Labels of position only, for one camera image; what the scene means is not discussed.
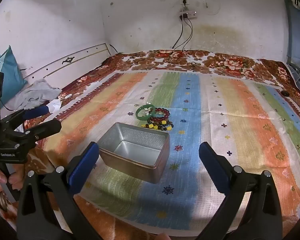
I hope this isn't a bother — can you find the striped pastel mat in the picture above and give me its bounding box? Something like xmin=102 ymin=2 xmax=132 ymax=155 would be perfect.
xmin=44 ymin=71 xmax=300 ymax=233

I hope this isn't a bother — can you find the white power strip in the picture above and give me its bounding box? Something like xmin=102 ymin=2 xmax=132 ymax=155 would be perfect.
xmin=179 ymin=10 xmax=198 ymax=20

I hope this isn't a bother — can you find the metal tin box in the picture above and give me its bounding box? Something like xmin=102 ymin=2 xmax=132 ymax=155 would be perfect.
xmin=97 ymin=122 xmax=170 ymax=184

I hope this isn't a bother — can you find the green jade bangle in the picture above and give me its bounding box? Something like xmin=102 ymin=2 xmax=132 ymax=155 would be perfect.
xmin=136 ymin=104 xmax=155 ymax=120

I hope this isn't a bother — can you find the brown floral blanket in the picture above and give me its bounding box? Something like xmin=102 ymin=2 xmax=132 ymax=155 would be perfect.
xmin=0 ymin=50 xmax=300 ymax=240

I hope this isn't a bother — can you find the black cable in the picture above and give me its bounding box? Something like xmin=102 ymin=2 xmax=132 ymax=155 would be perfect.
xmin=171 ymin=17 xmax=185 ymax=50
xmin=168 ymin=18 xmax=193 ymax=64

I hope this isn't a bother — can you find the white crumpled paper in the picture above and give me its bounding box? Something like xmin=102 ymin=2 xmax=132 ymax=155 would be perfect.
xmin=47 ymin=98 xmax=63 ymax=112

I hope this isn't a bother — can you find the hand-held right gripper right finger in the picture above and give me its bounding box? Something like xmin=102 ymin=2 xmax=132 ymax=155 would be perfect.
xmin=197 ymin=142 xmax=283 ymax=240

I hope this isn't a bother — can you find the red bead bracelet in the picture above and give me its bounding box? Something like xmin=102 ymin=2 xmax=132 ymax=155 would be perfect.
xmin=150 ymin=107 xmax=170 ymax=122

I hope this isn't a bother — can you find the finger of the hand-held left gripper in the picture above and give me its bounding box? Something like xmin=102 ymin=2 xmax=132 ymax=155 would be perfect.
xmin=0 ymin=105 xmax=50 ymax=131
xmin=14 ymin=119 xmax=62 ymax=146

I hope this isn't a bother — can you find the white bed headboard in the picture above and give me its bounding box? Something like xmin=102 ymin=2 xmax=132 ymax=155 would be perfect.
xmin=0 ymin=42 xmax=112 ymax=110

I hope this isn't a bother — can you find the teal bag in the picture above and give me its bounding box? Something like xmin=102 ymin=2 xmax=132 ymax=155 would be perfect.
xmin=0 ymin=44 xmax=28 ymax=105

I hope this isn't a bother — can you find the dark and yellow bead bracelet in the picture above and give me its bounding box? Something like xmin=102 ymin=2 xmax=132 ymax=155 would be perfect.
xmin=141 ymin=119 xmax=174 ymax=131

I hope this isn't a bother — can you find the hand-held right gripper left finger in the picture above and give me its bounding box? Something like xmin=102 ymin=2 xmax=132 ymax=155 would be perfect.
xmin=16 ymin=142 xmax=108 ymax=240

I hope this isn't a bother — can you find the grey crumpled cloth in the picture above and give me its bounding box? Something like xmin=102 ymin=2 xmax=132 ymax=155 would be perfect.
xmin=14 ymin=78 xmax=63 ymax=110

